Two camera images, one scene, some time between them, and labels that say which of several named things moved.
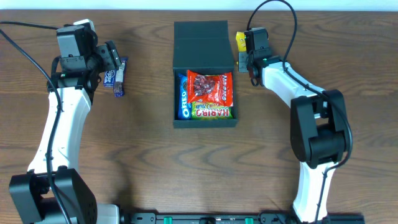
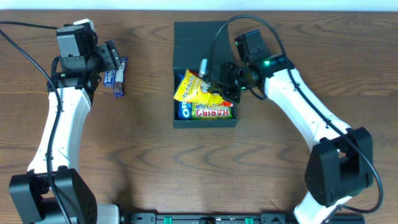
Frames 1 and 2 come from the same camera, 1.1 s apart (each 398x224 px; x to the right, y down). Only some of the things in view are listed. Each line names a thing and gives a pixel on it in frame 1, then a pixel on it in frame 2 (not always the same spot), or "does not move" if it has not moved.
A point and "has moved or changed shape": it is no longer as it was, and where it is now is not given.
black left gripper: (112, 54) does not move
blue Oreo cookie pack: (184, 107) does not move
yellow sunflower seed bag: (240, 38) has moved or changed shape
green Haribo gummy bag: (209, 111) does not move
